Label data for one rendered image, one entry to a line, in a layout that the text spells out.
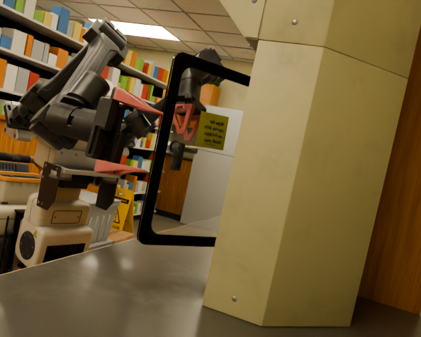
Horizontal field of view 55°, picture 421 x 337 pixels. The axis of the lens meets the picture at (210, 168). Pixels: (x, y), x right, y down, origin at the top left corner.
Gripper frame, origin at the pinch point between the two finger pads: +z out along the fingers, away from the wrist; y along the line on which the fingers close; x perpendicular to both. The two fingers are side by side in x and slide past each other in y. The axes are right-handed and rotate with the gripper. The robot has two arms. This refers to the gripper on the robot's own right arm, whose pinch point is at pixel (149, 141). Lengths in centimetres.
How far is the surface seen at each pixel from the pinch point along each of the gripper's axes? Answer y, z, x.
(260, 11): 26.3, 10.1, 7.2
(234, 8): 26.3, 5.3, 7.0
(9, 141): -18, -187, 143
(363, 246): -8.1, 35.5, 23.7
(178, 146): 1.1, -3.1, 16.4
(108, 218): -58, -142, 210
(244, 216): -8.0, 15.9, 9.9
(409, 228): -3, 44, 48
